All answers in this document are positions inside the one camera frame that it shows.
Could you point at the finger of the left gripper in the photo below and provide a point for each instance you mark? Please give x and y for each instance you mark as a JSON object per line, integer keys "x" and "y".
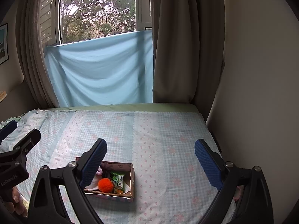
{"x": 7, "y": 129}
{"x": 21, "y": 149}

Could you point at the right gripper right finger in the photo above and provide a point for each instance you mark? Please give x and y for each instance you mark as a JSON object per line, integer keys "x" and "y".
{"x": 247, "y": 188}

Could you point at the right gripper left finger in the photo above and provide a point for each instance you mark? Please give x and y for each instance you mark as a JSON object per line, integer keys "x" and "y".
{"x": 46, "y": 203}

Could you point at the grey cleaning cloth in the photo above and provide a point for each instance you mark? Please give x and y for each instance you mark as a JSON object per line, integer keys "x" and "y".
{"x": 93, "y": 186}

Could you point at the orange fluffy pompom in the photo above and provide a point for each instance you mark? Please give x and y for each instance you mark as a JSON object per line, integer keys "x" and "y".
{"x": 105, "y": 185}

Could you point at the pink fluffy scrunchie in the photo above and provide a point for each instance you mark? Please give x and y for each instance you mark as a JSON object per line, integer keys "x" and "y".
{"x": 99, "y": 170}

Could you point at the green tissue packet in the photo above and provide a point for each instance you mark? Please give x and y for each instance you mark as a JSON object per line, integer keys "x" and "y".
{"x": 118, "y": 180}

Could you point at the white paper tissue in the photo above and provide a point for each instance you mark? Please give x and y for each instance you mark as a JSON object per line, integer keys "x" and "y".
{"x": 127, "y": 186}

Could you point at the left hand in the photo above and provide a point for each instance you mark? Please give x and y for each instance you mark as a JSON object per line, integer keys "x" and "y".
{"x": 16, "y": 203}

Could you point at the brown curtain left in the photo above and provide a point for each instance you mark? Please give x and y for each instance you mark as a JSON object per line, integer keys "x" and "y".
{"x": 31, "y": 54}

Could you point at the brown curtain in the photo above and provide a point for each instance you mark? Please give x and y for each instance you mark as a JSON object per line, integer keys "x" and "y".
{"x": 31, "y": 54}
{"x": 188, "y": 43}

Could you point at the checked floral bed quilt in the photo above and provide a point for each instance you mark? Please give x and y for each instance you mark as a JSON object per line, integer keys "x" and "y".
{"x": 170, "y": 184}

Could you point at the open cardboard box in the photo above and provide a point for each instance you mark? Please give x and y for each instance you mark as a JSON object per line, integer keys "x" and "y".
{"x": 116, "y": 195}

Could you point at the green mattress sheet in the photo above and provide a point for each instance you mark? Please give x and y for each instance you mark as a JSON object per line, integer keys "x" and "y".
{"x": 150, "y": 107}

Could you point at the light blue hanging sheet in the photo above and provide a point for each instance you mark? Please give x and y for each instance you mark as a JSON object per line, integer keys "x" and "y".
{"x": 116, "y": 69}

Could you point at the brown curtain right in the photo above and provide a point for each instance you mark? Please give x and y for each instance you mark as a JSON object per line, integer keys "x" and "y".
{"x": 188, "y": 43}

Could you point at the framed wall picture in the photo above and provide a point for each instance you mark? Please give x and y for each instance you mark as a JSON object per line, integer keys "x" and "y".
{"x": 4, "y": 56}

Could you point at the window with frame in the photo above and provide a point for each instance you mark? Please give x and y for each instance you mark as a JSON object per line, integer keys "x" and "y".
{"x": 69, "y": 21}

